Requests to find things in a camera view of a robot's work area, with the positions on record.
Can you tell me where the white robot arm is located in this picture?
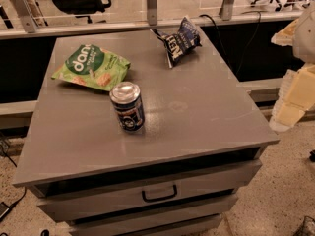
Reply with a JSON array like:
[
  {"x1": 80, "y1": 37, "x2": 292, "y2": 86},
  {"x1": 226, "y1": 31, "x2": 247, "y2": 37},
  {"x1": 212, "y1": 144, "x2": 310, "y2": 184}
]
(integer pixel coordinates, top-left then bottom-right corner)
[{"x1": 269, "y1": 2, "x2": 315, "y2": 132}]

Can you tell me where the black drawer handle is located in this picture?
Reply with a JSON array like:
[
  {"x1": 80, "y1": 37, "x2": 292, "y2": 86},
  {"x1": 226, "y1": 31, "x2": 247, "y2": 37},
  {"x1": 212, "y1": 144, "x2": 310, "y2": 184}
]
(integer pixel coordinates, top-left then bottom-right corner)
[{"x1": 141, "y1": 185, "x2": 178, "y2": 203}]

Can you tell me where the black cable behind table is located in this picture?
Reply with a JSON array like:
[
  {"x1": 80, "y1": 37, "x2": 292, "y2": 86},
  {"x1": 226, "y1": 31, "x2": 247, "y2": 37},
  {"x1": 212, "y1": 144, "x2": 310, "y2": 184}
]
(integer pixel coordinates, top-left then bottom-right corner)
[{"x1": 198, "y1": 10, "x2": 263, "y2": 76}]

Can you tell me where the grey drawer cabinet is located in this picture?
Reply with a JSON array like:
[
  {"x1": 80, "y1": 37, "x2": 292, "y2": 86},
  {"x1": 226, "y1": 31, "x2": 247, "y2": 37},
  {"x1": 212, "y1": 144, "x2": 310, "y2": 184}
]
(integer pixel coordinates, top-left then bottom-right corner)
[{"x1": 13, "y1": 30, "x2": 278, "y2": 236}]

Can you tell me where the black office chair left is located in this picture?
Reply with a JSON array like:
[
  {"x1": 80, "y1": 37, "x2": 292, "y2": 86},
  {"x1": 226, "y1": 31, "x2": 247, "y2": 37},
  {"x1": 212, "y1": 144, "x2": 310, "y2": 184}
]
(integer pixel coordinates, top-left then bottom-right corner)
[{"x1": 51, "y1": 0, "x2": 112, "y2": 24}]

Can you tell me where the black floor cable with adapter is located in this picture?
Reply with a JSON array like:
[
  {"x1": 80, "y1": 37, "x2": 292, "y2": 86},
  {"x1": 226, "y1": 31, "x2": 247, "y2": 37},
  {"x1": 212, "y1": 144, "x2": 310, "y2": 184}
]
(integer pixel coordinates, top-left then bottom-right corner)
[{"x1": 0, "y1": 138, "x2": 28, "y2": 222}]

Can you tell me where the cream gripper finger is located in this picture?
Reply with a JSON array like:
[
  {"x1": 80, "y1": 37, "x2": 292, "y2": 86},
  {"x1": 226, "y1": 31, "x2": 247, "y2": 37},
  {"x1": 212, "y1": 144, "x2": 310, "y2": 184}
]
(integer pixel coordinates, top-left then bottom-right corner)
[
  {"x1": 269, "y1": 63, "x2": 315, "y2": 132},
  {"x1": 271, "y1": 19, "x2": 298, "y2": 46}
]

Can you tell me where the blue chip bag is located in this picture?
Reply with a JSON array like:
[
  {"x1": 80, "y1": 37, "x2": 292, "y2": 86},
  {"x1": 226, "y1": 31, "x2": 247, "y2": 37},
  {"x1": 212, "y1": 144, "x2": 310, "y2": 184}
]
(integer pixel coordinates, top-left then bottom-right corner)
[{"x1": 152, "y1": 16, "x2": 201, "y2": 68}]

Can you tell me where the green snack bag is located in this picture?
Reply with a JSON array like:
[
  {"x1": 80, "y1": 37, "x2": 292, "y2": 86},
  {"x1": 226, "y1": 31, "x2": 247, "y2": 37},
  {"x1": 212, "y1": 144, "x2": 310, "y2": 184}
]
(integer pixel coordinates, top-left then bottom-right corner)
[{"x1": 51, "y1": 44, "x2": 131, "y2": 91}]

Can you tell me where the dark blue drink can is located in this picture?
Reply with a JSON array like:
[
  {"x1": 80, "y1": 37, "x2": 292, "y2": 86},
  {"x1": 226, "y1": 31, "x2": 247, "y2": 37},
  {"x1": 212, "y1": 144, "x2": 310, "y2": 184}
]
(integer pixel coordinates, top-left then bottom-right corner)
[{"x1": 109, "y1": 82, "x2": 145, "y2": 132}]

